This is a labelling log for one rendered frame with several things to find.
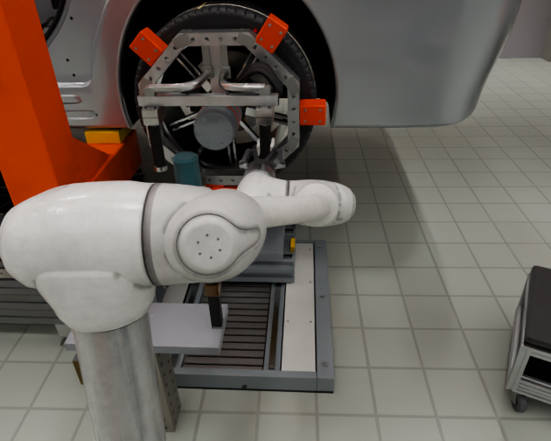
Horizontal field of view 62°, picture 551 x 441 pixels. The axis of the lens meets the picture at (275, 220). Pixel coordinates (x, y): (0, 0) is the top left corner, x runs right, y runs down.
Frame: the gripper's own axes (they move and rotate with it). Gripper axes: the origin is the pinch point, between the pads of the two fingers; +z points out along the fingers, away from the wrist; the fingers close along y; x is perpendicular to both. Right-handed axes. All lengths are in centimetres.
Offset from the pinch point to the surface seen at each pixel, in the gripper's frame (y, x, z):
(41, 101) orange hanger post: -60, 18, -11
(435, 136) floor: 112, -82, 207
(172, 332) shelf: -24, -38, -41
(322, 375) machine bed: 19, -75, -25
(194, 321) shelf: -19, -38, -37
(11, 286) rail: -94, -52, -8
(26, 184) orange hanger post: -69, -5, -16
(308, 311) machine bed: 14, -75, 7
